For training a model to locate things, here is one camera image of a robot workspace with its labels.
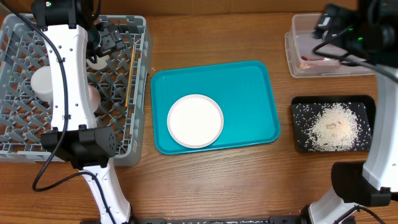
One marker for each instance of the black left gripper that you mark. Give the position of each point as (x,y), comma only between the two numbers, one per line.
(115,41)

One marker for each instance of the white cup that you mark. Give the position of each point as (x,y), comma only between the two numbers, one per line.
(100,63)

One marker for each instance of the wooden chopstick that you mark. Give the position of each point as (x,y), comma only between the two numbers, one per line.
(131,68)

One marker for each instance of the grey plastic dishwasher rack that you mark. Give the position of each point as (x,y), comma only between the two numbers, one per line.
(24,117)

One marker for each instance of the pink cup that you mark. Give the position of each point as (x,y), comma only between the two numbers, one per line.
(95,97)

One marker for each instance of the grey ceramic bowl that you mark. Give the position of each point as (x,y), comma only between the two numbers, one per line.
(41,83)

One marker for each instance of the white round plate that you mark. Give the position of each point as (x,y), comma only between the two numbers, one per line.
(195,121)

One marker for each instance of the red snack wrapper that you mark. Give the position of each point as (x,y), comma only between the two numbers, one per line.
(318,63)

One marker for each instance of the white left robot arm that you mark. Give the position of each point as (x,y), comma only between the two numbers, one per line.
(72,38)

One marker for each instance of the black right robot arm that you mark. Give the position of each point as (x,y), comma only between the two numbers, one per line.
(365,37)

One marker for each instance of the teal plastic serving tray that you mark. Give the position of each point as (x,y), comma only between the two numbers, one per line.
(243,91)

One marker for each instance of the clear plastic storage bin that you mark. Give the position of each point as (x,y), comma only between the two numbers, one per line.
(299,41)

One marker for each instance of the black rectangular tray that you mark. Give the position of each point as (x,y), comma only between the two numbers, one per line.
(370,99)

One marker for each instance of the spilled rice pile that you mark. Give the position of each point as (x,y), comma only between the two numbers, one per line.
(334,127)

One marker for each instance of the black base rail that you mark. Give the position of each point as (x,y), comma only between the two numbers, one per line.
(271,220)

